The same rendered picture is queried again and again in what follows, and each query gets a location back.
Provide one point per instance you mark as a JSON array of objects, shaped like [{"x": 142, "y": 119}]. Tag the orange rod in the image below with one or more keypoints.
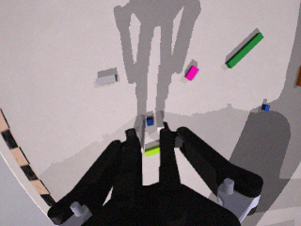
[{"x": 298, "y": 82}]

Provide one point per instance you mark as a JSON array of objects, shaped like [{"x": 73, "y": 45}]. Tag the small magenta block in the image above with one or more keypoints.
[{"x": 191, "y": 73}]

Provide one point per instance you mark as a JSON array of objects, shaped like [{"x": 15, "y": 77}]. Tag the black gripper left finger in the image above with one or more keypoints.
[{"x": 90, "y": 193}]

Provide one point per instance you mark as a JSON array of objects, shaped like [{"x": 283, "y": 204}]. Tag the small grey block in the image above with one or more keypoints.
[{"x": 106, "y": 79}]

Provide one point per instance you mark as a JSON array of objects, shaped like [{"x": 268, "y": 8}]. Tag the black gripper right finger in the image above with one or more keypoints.
[{"x": 236, "y": 189}]

